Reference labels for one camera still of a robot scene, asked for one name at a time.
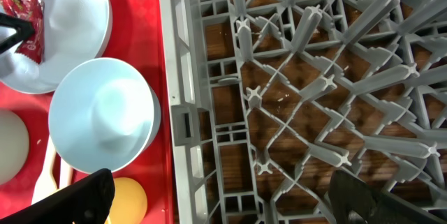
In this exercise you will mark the red snack wrapper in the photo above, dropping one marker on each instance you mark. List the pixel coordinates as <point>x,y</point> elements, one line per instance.
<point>31,11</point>

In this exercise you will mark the light blue bowl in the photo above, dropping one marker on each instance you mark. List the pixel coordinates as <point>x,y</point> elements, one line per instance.
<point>103,114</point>

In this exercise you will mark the white plastic fork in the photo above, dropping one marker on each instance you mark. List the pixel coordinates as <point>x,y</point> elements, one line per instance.
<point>65,174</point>

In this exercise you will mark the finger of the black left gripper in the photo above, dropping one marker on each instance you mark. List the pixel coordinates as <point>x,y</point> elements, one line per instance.
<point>23,30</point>

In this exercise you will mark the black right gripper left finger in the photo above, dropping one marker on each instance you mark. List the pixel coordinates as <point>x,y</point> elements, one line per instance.
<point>86,201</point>

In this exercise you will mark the yellow plastic cup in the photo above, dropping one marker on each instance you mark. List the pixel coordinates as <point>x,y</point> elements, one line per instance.
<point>129,205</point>

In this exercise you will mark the white plastic spoon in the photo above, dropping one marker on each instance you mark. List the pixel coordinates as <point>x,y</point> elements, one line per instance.
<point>46,184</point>

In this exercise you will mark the light blue plate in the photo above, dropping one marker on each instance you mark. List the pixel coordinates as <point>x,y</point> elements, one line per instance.
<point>75,31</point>

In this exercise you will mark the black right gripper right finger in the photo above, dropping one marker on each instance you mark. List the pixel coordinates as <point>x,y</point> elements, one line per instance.
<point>353,201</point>

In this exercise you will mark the grey dishwasher rack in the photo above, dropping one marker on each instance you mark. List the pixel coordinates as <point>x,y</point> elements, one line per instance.
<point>269,98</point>

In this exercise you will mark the green bowl with food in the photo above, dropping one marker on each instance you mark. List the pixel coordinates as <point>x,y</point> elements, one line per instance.
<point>14,145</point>

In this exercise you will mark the red serving tray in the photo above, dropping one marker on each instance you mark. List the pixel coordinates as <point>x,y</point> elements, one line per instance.
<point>136,38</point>

